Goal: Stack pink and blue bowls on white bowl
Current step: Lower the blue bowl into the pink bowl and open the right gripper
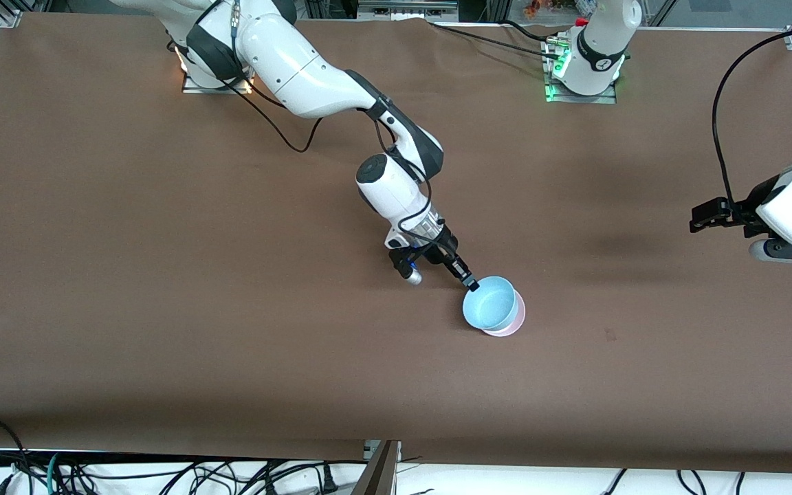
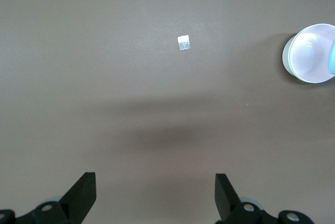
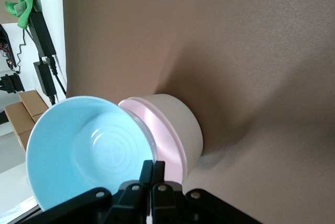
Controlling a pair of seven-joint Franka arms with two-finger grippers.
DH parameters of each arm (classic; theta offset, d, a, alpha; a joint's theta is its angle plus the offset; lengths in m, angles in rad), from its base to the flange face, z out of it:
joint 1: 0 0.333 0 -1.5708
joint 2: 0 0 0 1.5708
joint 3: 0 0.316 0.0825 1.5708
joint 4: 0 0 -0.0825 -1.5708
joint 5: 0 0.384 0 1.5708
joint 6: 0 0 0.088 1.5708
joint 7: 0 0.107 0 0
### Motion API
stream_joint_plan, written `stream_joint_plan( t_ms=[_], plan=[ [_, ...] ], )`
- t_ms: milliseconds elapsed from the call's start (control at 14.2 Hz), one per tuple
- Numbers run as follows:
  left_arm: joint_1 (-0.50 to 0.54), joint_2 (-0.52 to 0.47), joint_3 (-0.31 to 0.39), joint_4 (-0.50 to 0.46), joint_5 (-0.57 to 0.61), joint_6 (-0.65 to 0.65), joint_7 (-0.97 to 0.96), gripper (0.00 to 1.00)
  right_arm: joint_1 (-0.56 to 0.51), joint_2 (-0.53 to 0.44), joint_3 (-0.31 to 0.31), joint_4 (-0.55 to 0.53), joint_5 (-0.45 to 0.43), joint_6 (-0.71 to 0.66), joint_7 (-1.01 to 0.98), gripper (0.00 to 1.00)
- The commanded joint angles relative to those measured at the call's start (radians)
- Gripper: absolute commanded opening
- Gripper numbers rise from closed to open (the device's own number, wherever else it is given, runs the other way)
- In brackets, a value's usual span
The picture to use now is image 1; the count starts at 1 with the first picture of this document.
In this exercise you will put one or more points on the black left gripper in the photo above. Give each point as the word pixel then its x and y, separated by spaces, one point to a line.
pixel 744 207

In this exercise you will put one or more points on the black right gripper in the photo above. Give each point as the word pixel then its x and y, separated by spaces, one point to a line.
pixel 447 249

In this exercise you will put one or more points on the blue bowl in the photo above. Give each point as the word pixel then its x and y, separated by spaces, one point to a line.
pixel 492 306

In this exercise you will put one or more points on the pink bowl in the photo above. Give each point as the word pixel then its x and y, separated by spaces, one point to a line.
pixel 517 323

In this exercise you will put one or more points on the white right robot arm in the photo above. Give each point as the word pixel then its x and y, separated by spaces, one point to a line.
pixel 300 69

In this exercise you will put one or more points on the brown table cover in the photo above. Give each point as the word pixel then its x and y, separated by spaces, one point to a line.
pixel 396 385

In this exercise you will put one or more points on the black power plug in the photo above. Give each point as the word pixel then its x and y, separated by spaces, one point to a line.
pixel 328 478

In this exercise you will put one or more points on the orange object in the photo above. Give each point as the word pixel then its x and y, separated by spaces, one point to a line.
pixel 540 7

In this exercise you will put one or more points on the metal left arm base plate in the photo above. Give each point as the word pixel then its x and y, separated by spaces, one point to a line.
pixel 575 100

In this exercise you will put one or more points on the aluminium profile post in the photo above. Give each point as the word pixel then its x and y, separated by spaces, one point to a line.
pixel 379 474

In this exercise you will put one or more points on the aluminium frame beam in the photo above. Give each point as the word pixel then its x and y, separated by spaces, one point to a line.
pixel 406 10

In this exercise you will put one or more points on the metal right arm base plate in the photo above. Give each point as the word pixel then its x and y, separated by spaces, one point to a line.
pixel 193 88

